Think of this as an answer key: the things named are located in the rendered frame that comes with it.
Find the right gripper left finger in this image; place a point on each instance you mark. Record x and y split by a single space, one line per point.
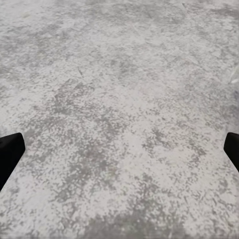
12 148

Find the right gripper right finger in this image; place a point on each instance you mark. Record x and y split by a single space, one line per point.
231 148

